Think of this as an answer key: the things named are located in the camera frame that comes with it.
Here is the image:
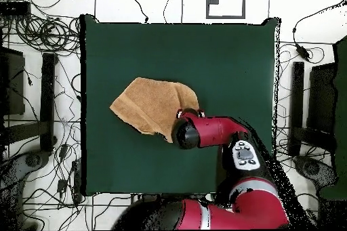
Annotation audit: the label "dark wheeled stand base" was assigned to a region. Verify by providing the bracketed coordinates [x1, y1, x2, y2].
[0, 150, 51, 196]
[293, 154, 340, 196]

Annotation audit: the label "grey rectangular frame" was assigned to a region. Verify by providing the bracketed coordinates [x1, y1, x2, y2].
[205, 0, 247, 20]

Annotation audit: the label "dark green table cloth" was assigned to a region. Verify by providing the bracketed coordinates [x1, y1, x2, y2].
[80, 14, 281, 196]

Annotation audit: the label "flat black switch box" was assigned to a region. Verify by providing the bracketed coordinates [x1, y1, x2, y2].
[0, 0, 32, 18]

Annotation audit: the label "coiled black cables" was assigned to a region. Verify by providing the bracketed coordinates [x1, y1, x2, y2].
[14, 15, 81, 53]

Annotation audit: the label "green cloth beside table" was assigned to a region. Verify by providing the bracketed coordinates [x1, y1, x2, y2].
[319, 35, 347, 201]

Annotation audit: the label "black equipment box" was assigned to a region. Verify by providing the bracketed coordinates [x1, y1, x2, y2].
[307, 62, 338, 134]
[0, 46, 26, 117]

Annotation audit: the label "tan terry towel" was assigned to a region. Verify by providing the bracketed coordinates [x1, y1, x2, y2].
[109, 77, 200, 144]

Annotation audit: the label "black power adapter with cable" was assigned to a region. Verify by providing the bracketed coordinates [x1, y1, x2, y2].
[292, 0, 347, 62]

